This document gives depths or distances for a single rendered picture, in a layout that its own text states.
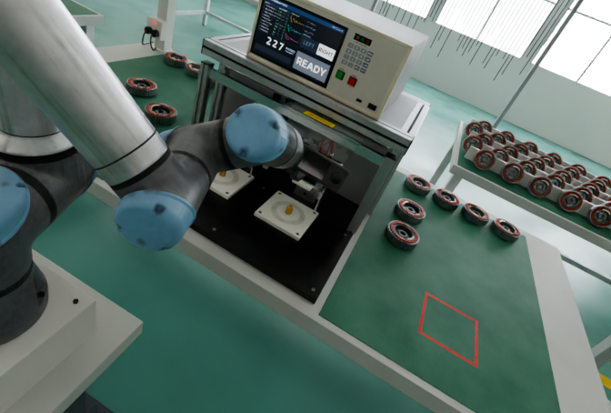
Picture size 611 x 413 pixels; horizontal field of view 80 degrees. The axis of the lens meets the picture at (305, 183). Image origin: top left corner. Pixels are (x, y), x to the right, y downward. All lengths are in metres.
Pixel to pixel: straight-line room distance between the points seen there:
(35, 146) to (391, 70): 0.77
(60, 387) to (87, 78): 0.54
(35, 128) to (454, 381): 0.95
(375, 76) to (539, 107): 6.59
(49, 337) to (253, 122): 0.46
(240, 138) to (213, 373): 1.27
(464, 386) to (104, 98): 0.92
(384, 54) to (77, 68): 0.75
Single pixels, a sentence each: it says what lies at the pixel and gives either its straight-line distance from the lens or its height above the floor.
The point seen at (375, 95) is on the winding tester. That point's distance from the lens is 1.01.
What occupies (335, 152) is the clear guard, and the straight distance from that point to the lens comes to 0.87.
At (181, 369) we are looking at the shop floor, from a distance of 1.62.
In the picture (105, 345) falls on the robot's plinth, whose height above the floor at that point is 0.75.
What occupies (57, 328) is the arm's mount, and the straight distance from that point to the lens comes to 0.72.
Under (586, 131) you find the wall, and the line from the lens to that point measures 7.75.
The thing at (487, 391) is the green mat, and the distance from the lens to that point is 1.06.
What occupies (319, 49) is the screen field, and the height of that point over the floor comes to 1.22.
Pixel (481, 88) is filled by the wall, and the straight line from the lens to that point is 7.36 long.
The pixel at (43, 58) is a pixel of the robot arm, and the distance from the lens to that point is 0.40.
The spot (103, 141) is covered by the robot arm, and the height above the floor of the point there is 1.23.
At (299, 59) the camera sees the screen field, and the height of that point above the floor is 1.17.
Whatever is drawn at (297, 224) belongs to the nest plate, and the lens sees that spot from 1.06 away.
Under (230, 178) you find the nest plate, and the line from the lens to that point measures 1.15.
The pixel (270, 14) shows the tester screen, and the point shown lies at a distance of 1.10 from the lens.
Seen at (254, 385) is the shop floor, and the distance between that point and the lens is 1.64.
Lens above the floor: 1.45
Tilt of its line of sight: 32 degrees down
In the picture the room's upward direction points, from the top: 22 degrees clockwise
